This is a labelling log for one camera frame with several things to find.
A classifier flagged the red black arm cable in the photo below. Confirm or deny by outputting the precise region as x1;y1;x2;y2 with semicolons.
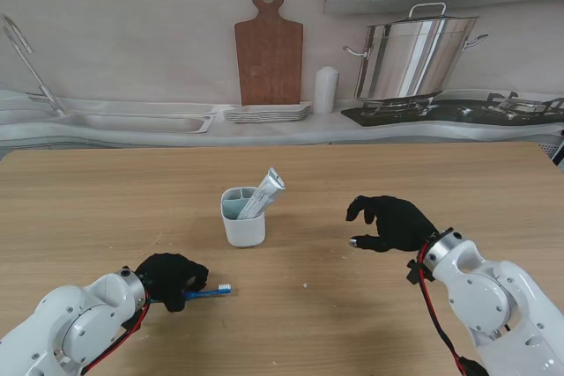
81;303;151;372
416;241;488;376

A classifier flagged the steel kitchen faucet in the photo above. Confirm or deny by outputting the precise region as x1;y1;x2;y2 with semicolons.
0;13;67;116

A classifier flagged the brown wooden cutting board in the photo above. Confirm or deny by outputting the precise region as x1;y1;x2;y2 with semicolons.
234;0;305;107

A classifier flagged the blue toothbrush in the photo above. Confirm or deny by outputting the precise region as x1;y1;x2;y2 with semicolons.
147;283;234;306

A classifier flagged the white cylindrical bottle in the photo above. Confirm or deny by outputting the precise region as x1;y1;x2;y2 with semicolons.
313;65;340;114

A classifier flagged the stack of white plates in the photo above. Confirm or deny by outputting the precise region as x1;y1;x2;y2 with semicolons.
222;101;313;123

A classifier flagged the white toothbrush holder cup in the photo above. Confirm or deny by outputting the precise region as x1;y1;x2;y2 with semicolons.
219;187;267;248

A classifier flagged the black gas stove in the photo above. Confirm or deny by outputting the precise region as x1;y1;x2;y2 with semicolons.
341;92;564;128

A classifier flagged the steel kitchen sink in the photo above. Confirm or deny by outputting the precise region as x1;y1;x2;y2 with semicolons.
56;112;213;135

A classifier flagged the perforated metal panel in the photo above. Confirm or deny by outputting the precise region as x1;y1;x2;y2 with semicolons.
539;131;564;168

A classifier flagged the red black right arm cable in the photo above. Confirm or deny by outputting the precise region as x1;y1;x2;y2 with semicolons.
416;241;488;376

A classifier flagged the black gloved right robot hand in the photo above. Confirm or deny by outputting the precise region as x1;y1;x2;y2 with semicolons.
345;195;441;254

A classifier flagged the red black left arm cable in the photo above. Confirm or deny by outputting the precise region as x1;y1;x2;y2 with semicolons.
81;303;151;372

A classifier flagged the white toothpaste tube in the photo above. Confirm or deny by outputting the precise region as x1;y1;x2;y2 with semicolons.
237;167;286;220

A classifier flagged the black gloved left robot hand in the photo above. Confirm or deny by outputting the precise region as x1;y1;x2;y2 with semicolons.
134;252;211;313

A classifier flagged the large steel stock pot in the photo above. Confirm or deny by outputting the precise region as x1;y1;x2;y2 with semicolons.
343;2;489;102

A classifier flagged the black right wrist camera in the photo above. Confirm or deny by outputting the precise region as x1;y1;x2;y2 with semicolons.
405;259;427;284

